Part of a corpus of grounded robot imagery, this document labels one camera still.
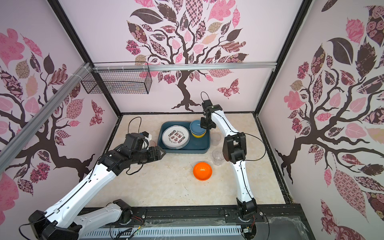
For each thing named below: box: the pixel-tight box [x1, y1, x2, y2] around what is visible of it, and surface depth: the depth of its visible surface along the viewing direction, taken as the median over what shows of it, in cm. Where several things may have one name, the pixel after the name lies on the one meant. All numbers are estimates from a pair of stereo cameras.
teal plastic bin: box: [157, 121, 211, 154], surface depth 103 cm
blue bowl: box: [189, 120, 207, 135], surface depth 102 cm
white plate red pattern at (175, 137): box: [161, 125, 190, 150], surface depth 105 cm
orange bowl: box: [193, 162, 213, 182], surface depth 86 cm
